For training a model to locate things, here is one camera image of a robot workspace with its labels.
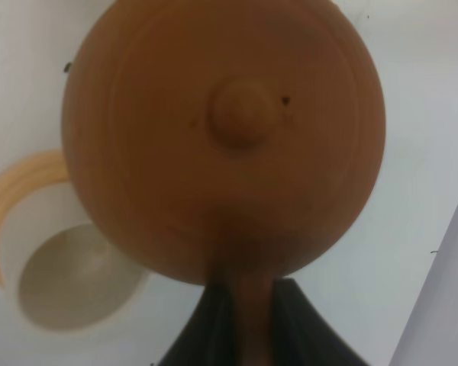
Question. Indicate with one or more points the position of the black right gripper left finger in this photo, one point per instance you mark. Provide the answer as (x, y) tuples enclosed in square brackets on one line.
[(210, 337)]

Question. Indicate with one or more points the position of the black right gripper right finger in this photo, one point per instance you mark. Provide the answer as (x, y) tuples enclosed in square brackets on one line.
[(299, 334)]

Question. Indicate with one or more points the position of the brown clay teapot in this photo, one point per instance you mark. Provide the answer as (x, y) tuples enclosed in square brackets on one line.
[(231, 142)]

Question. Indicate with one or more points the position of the left white teacup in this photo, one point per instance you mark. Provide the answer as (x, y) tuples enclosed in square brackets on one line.
[(59, 271)]

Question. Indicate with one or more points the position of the left orange saucer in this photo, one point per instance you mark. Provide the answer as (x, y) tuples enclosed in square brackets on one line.
[(28, 175)]

